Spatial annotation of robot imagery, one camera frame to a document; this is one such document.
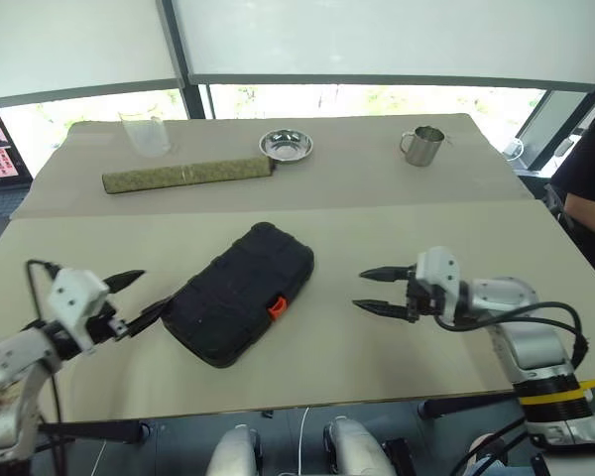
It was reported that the rolled green mat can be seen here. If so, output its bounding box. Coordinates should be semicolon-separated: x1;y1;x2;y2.
101;154;276;196

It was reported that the steel bowl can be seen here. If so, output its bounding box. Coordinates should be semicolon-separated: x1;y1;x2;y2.
258;128;315;163

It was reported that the steel mug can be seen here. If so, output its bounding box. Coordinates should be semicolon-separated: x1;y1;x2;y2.
399;125;447;167

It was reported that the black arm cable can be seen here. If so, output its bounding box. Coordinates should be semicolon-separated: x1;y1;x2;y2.
433;300;590;369
26;259;65;476

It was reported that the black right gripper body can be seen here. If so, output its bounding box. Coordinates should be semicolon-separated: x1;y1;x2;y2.
405;264;441;324

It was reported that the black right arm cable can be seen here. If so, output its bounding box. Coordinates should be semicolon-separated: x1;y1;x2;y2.
433;300;590;369

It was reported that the white roller blind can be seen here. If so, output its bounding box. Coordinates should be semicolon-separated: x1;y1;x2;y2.
0;0;183;104
171;0;595;94

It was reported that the clear glass measuring cup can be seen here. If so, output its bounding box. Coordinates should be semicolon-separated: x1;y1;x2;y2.
117;109;174;158

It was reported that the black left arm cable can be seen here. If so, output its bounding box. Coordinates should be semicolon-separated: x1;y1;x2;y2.
26;259;65;476

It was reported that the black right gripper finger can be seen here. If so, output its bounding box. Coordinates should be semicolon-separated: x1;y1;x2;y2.
351;298;412;322
358;266;416;285

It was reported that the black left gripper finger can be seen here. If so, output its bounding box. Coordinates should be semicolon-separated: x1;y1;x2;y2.
122;296;176;339
102;269;147;295

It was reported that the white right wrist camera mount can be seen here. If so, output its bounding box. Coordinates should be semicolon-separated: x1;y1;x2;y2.
415;246;463;321

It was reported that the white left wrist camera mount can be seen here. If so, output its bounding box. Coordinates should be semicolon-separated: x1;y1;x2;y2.
47;268;110;352

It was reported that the person in dark clothes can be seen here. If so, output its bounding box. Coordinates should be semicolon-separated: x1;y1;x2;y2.
549;101;595;295

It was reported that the black tool case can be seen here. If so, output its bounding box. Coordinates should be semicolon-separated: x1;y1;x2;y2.
159;221;315;369

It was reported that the silver rounded robot leg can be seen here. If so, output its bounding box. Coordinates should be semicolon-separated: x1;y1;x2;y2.
205;425;262;476
323;416;399;476

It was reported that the black table frame bar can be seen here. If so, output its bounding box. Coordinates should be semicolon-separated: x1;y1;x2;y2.
417;394;521;421
38;419;151;446

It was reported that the dark window frame post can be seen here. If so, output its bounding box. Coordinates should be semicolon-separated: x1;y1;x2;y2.
156;0;215;121

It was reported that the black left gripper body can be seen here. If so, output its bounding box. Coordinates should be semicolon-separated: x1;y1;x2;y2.
85;296;130;347

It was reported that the thin white cable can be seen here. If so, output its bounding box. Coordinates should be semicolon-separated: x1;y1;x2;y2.
299;406;312;476

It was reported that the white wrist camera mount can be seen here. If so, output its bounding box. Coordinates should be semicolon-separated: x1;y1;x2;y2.
47;268;110;352
415;246;463;321

